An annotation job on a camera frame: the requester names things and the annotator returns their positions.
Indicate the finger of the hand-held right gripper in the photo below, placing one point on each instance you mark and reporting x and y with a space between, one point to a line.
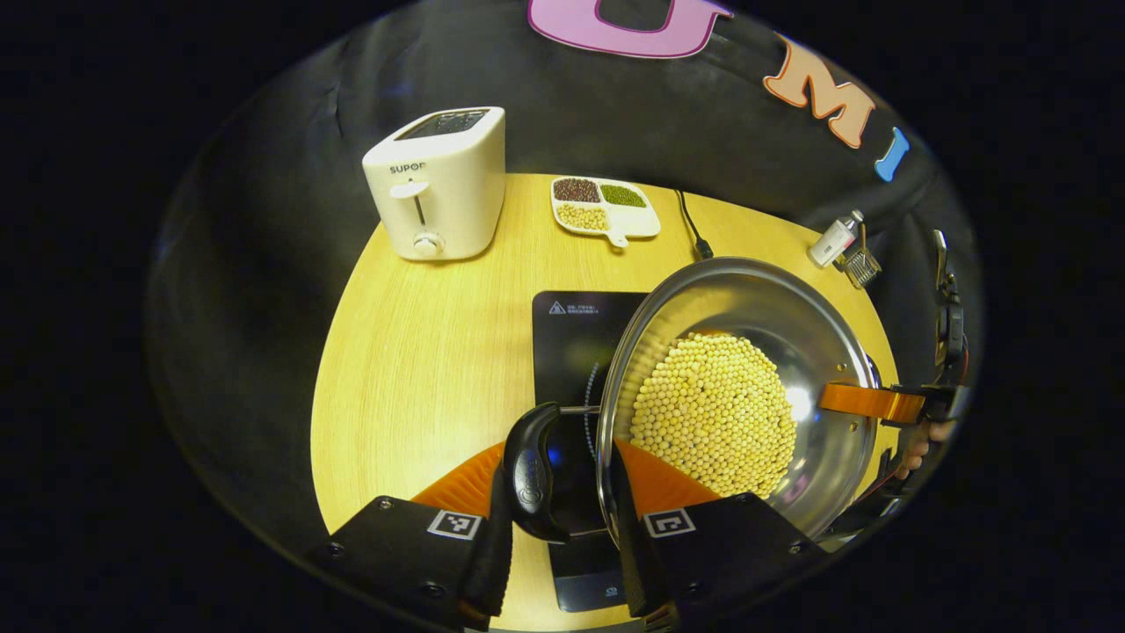
932 404

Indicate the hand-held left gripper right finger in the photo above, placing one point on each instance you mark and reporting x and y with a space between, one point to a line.
729 554

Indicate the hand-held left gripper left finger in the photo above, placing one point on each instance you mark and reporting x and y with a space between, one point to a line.
395 554

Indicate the black induction cooktop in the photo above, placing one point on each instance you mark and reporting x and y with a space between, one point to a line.
571 352

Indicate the small glass jar with stick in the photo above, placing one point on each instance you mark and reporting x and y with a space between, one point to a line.
863 266

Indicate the pile of soybeans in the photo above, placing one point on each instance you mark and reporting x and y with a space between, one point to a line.
712 413

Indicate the white bottle with pink label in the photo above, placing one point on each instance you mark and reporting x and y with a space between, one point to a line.
833 242

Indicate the white divided bean dish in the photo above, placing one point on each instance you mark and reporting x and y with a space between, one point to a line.
637 220

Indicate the white toaster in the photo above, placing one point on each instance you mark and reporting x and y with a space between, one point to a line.
448 193

